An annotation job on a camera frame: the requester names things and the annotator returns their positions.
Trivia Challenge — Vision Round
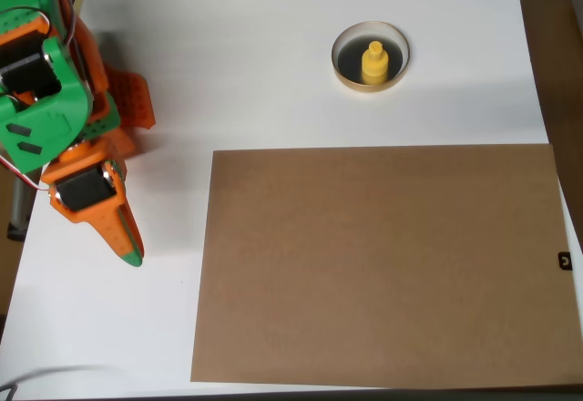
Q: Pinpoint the small yellow plastic piece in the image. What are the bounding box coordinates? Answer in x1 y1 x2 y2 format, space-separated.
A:
361 41 389 87

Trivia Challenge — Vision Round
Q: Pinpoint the orange robot base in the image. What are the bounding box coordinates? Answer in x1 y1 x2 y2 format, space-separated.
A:
107 67 157 160

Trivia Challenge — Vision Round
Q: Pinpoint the round dish with gold rim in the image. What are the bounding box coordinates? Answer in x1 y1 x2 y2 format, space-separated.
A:
331 20 411 94

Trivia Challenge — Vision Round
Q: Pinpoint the brown cardboard sheet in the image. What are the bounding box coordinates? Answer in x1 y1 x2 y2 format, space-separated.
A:
189 143 583 391

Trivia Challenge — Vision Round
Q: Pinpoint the red white servo cable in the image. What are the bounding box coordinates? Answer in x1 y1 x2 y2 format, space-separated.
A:
0 152 50 191

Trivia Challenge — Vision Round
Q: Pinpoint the grey metal post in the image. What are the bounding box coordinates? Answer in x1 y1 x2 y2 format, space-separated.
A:
6 177 33 242

